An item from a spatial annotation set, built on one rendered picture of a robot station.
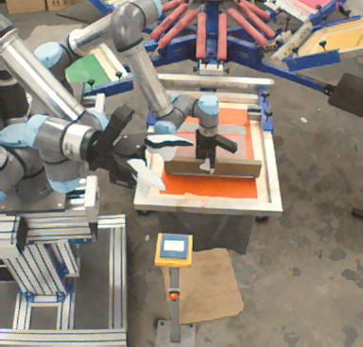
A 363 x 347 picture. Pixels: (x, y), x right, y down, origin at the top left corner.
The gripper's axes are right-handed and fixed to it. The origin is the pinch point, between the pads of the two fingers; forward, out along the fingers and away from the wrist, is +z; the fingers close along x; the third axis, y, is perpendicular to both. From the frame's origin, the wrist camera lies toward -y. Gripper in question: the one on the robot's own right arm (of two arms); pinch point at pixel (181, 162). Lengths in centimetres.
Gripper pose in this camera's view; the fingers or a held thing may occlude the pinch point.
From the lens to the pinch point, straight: 74.9
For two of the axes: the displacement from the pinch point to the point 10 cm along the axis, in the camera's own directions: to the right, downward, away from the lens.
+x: -3.5, 5.6, -7.5
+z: 9.3, 2.6, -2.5
